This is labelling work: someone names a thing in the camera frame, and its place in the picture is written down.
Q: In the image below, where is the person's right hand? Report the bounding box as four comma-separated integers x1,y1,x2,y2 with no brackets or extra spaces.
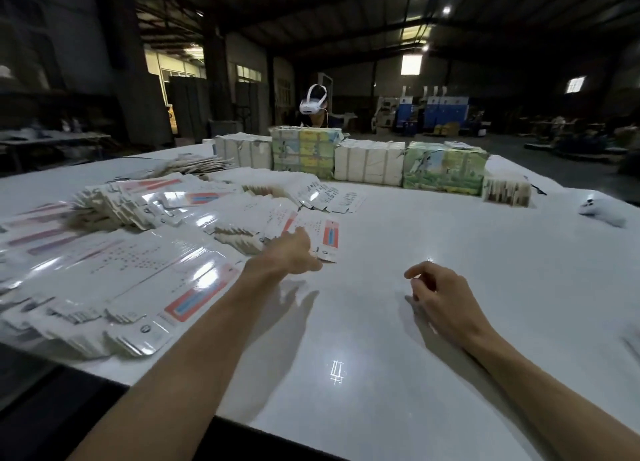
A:
404,260,498,355

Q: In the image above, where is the person's left hand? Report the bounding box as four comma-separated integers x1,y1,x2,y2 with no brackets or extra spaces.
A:
245,227,325,287

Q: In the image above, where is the pile of carton blanks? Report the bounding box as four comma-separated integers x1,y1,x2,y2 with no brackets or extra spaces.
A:
0,168,361,359

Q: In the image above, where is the person's left forearm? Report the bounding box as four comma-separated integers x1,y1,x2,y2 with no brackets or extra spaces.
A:
70,266,286,461

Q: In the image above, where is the person's right forearm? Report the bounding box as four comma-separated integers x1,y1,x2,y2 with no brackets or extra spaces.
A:
470,328,640,461

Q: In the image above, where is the green yellow carton bundle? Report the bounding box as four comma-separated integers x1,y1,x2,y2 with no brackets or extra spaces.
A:
270,126,344,181

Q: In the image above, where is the row of white cartons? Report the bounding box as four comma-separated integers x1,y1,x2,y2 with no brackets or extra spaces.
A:
334,140,407,187
214,133,273,171

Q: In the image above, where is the small beige card stack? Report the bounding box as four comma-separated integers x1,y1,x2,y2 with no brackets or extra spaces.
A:
483,176,532,208

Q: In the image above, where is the pile of grey flat sheets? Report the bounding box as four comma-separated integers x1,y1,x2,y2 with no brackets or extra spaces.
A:
135,153,231,177

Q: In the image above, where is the green printed carton bundle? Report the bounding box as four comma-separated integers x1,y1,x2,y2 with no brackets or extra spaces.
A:
403,142,489,196

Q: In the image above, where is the grey crate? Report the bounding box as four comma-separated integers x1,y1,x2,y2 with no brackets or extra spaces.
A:
208,120,244,137

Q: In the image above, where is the white headset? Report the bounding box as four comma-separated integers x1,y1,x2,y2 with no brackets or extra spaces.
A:
299,84,329,116

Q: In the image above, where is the dark grey cabinet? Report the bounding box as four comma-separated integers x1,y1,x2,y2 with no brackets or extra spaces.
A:
168,76,213,142

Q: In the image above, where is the small white object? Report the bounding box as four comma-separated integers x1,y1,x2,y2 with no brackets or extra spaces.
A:
578,195,628,228

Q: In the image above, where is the blue machine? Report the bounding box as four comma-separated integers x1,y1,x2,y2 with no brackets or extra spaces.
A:
396,86,470,134

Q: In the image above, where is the grey side table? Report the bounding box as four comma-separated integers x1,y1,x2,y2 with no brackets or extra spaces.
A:
0,129,113,174

